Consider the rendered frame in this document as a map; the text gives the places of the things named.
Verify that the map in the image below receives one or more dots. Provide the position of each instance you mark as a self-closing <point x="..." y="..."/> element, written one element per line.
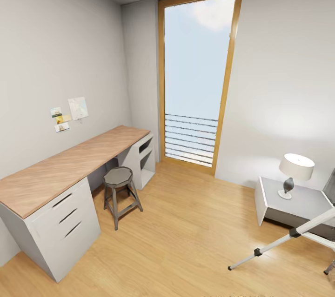
<point x="66" y="117"/>
<point x="78" y="108"/>

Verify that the desk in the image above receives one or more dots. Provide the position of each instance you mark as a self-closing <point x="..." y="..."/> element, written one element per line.
<point x="48" y="207"/>

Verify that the camera tripod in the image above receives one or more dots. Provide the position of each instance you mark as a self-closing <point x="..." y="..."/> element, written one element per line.
<point x="296" y="232"/>

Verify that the taboret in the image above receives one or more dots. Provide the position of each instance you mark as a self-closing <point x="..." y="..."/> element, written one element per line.
<point x="117" y="177"/>

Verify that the picture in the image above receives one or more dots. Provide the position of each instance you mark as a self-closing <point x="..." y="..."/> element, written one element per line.
<point x="55" y="112"/>
<point x="62" y="127"/>
<point x="59" y="119"/>

